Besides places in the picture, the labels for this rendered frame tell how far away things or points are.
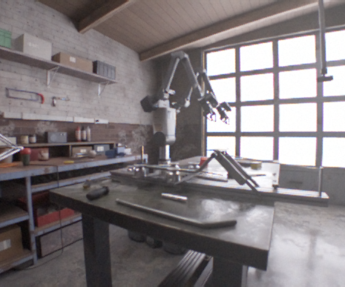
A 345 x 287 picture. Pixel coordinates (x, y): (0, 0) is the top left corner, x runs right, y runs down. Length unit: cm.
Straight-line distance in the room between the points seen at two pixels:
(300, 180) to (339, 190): 58
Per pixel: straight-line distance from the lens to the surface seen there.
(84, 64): 291
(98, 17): 311
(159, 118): 193
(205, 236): 46
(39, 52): 267
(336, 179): 389
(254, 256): 45
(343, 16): 419
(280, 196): 73
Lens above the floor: 109
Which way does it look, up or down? 2 degrees down
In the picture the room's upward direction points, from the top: straight up
